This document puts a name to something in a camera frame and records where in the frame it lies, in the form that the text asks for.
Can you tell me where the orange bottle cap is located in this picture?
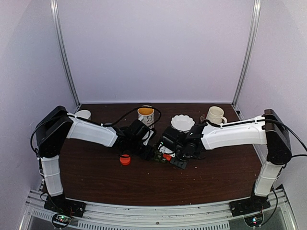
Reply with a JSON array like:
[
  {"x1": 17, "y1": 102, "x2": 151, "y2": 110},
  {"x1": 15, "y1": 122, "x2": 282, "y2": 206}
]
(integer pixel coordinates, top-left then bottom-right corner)
[{"x1": 119, "y1": 154, "x2": 131, "y2": 166}]

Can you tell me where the orange pill bottle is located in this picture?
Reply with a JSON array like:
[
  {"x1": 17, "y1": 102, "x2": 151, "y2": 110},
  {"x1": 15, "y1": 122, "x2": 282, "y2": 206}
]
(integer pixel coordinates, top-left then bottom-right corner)
[{"x1": 163, "y1": 154, "x2": 172, "y2": 161}]

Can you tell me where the green weekly pill organizer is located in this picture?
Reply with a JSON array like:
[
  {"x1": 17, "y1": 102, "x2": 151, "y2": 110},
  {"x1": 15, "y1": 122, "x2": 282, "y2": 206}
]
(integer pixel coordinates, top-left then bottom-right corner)
[{"x1": 153, "y1": 144, "x2": 166, "y2": 163}]

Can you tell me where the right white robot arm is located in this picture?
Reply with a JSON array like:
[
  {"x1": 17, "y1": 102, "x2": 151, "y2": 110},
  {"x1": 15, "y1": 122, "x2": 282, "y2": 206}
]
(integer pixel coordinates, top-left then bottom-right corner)
[{"x1": 158, "y1": 109, "x2": 292, "y2": 212}]

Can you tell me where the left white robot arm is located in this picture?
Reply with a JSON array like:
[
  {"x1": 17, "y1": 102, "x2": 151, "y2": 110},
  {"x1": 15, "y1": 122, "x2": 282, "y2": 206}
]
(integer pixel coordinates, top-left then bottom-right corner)
[{"x1": 32, "y1": 106, "x2": 156, "y2": 213}]

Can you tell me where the white scalloped dish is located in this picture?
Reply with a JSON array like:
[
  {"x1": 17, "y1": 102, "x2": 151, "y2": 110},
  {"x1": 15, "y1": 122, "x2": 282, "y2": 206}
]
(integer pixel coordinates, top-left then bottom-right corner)
[{"x1": 170, "y1": 115, "x2": 195, "y2": 133}]

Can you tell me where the white mug yellow inside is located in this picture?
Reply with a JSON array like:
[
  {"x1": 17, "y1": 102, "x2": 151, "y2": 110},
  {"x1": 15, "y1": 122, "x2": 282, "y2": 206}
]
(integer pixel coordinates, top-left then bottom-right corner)
[{"x1": 137, "y1": 105, "x2": 154, "y2": 128}]

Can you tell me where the cream ribbed mug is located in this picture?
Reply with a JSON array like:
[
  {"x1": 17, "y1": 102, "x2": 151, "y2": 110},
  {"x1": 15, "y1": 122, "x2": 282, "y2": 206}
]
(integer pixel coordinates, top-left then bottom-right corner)
[{"x1": 206, "y1": 106, "x2": 227, "y2": 125}]

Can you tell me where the small white bowl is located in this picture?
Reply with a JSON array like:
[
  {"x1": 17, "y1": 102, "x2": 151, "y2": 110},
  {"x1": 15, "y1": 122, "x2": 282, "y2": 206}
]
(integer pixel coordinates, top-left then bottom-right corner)
[{"x1": 75, "y1": 110, "x2": 92, "y2": 120}]

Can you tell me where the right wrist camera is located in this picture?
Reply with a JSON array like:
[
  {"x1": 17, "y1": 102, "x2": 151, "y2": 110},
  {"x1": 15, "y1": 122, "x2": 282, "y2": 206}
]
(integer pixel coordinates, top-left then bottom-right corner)
[{"x1": 158, "y1": 144, "x2": 175, "y2": 157}]

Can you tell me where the aluminium front rail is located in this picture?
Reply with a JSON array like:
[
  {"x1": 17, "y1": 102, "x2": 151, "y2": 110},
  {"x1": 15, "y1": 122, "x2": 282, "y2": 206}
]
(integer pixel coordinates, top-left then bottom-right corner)
[{"x1": 17, "y1": 189, "x2": 299, "y2": 230}]

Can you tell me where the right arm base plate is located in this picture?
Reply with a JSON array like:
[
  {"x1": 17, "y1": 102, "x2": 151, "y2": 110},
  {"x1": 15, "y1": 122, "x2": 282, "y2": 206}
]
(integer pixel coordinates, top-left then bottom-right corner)
[{"x1": 229, "y1": 198, "x2": 271, "y2": 217}]

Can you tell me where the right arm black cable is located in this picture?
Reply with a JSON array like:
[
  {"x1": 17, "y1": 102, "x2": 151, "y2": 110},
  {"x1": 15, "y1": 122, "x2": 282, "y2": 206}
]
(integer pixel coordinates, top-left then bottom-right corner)
[{"x1": 206, "y1": 117, "x2": 307, "y2": 214}]

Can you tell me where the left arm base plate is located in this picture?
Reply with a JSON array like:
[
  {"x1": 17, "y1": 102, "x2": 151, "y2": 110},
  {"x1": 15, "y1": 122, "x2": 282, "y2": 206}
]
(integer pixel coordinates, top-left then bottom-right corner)
[{"x1": 44, "y1": 195, "x2": 86, "y2": 218}]

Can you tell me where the left aluminium frame post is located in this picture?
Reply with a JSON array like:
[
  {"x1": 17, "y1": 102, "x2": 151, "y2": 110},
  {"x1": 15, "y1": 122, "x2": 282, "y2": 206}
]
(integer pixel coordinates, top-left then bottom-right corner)
[{"x1": 50, "y1": 0, "x2": 81, "y2": 107}]

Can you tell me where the aluminium frame post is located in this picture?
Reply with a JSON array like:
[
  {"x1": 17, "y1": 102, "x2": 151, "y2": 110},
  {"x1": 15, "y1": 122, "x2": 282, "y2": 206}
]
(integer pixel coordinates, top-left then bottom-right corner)
[
  {"x1": 50, "y1": 0, "x2": 81, "y2": 107},
  {"x1": 232, "y1": 0, "x2": 261, "y2": 107}
]

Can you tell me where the right aluminium frame post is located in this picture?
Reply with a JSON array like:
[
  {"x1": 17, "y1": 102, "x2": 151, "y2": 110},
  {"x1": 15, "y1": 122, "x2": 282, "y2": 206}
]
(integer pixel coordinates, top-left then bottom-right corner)
[{"x1": 232, "y1": 0, "x2": 261, "y2": 107}]

